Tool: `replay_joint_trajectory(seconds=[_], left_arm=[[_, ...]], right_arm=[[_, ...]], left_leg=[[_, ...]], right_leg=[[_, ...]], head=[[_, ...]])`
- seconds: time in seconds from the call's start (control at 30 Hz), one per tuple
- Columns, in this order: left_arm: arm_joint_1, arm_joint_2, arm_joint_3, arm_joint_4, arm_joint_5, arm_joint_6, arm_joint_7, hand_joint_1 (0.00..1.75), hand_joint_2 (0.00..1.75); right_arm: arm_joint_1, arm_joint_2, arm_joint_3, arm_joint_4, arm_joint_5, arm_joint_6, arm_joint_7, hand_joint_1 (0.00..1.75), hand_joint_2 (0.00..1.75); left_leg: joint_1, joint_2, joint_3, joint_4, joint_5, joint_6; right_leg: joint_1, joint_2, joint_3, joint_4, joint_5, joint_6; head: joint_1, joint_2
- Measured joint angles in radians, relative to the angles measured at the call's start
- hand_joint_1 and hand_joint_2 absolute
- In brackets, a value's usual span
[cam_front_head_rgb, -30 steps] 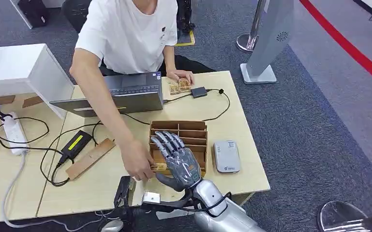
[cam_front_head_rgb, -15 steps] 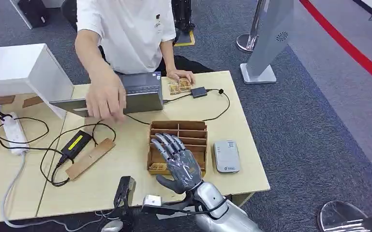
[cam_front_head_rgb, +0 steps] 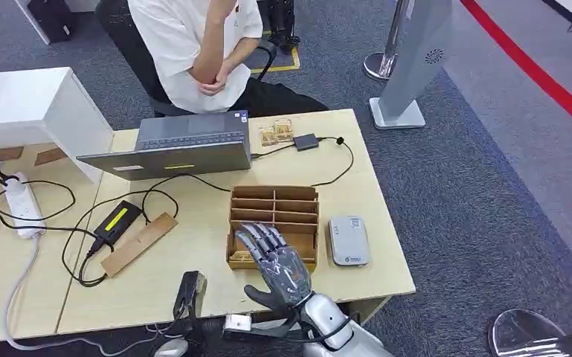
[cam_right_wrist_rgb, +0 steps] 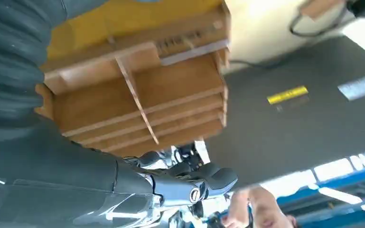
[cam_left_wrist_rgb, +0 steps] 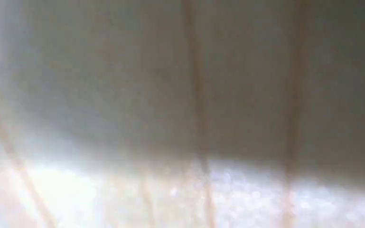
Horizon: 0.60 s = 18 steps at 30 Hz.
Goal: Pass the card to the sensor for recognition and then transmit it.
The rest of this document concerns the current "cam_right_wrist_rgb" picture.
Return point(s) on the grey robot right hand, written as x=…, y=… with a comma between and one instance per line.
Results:
x=59, y=182

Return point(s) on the wooden card box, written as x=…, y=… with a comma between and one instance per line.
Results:
x=176, y=91

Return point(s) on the card stack in wooden box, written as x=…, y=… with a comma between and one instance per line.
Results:
x=194, y=52

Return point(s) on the person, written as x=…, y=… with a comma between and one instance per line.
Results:
x=261, y=209

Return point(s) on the grey laptop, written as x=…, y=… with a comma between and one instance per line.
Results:
x=295, y=132

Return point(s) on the flat wooden board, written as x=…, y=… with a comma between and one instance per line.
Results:
x=320, y=7

